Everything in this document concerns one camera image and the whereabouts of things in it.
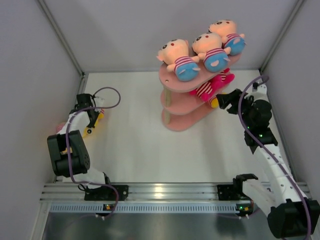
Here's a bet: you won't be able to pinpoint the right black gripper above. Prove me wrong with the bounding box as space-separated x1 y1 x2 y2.
216 88 256 129

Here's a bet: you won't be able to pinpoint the yellow plush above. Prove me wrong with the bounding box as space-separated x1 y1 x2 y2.
82 109 105 137
207 92 226 109

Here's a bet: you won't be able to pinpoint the white pink plush glasses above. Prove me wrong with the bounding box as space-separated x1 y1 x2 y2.
217 68 235 86

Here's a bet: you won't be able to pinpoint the white pink plush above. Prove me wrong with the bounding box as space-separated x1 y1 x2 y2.
189 75 223 102

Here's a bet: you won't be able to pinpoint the yellow plush corner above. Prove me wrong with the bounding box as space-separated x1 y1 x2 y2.
56 122 67 135

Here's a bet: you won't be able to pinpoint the large boy plush doll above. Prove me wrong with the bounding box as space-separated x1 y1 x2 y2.
208 19 247 56

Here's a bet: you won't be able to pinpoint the small boy plush doll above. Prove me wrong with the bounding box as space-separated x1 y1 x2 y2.
156 39 200 82

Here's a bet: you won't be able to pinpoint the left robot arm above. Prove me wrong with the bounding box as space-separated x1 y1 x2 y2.
47 93 113 200

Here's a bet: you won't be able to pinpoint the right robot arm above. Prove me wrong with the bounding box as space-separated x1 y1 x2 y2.
216 89 320 240

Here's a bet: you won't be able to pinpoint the pink three-tier shelf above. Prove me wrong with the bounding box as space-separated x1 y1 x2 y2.
158 62 229 132

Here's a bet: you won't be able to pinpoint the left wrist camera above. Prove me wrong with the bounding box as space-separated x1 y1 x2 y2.
94 96 105 107

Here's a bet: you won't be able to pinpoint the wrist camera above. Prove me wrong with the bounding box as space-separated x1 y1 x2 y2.
251 80 267 100
94 96 105 107

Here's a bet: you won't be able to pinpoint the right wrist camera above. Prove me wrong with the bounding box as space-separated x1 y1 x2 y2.
251 80 267 100

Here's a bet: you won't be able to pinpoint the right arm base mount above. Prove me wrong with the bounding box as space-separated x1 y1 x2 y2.
216 173 259 202

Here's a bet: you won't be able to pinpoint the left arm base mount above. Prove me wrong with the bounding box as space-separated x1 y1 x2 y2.
83 184 129 201

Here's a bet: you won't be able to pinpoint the aluminium mounting rail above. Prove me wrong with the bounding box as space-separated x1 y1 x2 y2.
39 181 312 201

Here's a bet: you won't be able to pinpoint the white slotted cable duct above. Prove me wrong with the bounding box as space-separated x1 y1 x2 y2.
49 202 240 214

